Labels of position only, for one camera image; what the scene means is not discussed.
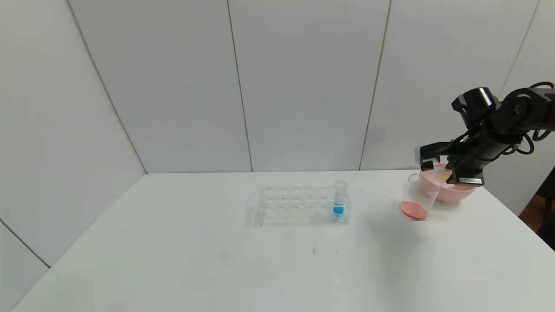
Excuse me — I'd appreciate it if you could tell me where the clear acrylic test tube rack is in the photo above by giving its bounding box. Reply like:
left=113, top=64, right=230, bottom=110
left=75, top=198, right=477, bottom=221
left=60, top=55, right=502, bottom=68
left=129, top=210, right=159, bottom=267
left=256, top=185, right=352, bottom=227

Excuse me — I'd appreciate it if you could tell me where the blue pigment test tube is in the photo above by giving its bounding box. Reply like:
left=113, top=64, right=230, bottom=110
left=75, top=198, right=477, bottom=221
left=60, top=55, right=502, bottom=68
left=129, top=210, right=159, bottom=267
left=333, top=180, right=348, bottom=218

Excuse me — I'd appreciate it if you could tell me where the clear glass beaker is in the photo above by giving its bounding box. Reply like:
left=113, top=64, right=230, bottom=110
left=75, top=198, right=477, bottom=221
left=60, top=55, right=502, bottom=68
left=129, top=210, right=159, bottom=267
left=399, top=172, right=441, bottom=221

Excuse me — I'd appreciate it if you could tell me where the pink plastic bowl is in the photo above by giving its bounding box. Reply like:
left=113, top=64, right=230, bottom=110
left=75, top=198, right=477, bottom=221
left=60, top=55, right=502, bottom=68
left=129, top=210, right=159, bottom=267
left=419, top=163, right=477, bottom=204

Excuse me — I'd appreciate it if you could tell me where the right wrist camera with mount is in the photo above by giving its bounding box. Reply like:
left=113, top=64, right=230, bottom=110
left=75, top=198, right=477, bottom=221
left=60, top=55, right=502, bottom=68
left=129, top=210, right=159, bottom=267
left=417, top=142, right=458, bottom=172

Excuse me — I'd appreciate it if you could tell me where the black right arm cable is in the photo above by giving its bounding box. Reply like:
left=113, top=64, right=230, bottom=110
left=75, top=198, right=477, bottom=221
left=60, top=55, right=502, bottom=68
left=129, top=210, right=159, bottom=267
left=516, top=81, right=555, bottom=156

